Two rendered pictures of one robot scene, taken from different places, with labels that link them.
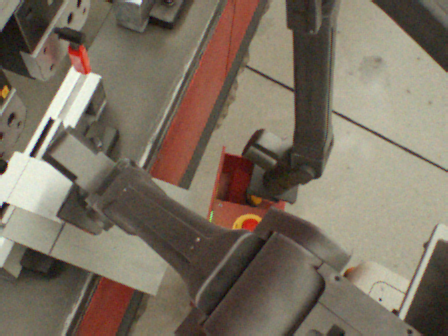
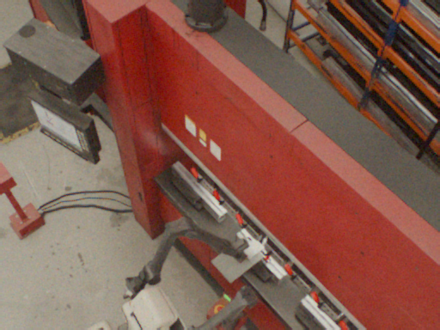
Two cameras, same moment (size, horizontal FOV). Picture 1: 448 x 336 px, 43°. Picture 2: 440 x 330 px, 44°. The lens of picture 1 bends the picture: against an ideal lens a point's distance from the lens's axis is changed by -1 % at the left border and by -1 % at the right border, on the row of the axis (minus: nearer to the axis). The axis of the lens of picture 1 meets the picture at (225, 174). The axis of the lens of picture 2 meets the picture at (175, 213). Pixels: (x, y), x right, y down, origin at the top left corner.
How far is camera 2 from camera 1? 2.54 m
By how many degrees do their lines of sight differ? 47
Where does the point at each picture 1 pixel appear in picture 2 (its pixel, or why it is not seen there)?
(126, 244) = (226, 260)
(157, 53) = (288, 307)
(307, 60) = not seen: hidden behind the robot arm
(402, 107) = not seen: outside the picture
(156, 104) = (270, 297)
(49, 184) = (251, 251)
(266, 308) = (186, 223)
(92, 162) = (236, 245)
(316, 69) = not seen: hidden behind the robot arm
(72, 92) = (278, 270)
